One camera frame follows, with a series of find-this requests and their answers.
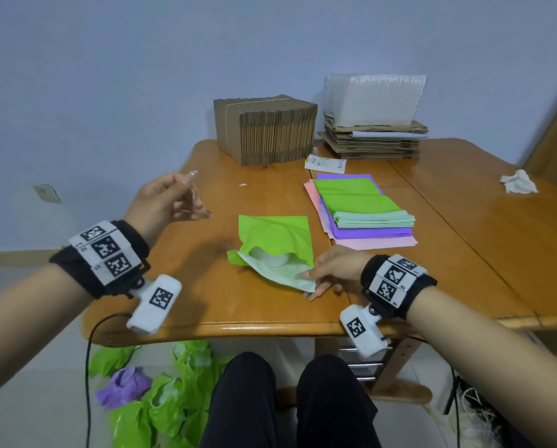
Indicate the person's right hand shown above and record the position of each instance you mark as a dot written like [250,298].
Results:
[346,268]

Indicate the person's left hand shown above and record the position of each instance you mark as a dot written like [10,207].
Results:
[154,202]

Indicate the person's left fingers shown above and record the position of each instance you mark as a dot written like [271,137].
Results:
[181,178]

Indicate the person's right fingers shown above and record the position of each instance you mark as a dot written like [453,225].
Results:
[322,274]

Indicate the clear plastic strip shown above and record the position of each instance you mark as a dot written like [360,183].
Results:
[195,193]

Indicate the green mailer bag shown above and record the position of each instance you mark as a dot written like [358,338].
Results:
[278,235]

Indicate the person's right forearm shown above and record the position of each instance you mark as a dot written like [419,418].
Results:
[493,354]

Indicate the person's left forearm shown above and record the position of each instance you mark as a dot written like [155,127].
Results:
[21,317]

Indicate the white item inside bag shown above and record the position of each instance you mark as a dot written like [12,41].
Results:
[269,257]

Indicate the black right wristband with markers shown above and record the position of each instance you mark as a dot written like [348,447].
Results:
[395,282]

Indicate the black wristband with markers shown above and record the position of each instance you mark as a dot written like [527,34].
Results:
[101,256]
[395,282]

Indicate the stack of coloured mailer bags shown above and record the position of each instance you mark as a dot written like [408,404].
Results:
[362,205]

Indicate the bundle of flat cardboard boxes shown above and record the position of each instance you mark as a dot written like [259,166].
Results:
[269,128]

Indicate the white paper label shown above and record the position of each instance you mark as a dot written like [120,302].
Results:
[325,164]

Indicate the black left wristband with markers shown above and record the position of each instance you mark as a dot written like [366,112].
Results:
[101,256]

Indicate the person's legs in black trousers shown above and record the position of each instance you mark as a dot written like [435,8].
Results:
[287,405]

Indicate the stack of flat cardboard sheets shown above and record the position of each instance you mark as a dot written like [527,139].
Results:
[376,142]

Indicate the white bubble mailers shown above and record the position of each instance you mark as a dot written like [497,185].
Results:
[374,97]

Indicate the pile of crumpled green bags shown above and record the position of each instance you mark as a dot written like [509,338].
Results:
[175,405]

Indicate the crumpled white tissue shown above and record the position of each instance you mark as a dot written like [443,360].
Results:
[518,182]

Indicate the wooden door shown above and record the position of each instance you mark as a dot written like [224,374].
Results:
[556,149]

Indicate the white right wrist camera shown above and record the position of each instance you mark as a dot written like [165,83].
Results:
[362,328]

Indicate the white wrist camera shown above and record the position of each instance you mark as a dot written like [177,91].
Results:
[362,328]
[154,305]

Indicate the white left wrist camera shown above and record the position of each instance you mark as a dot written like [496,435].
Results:
[154,305]

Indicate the wall socket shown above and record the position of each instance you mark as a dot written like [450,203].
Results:
[46,193]

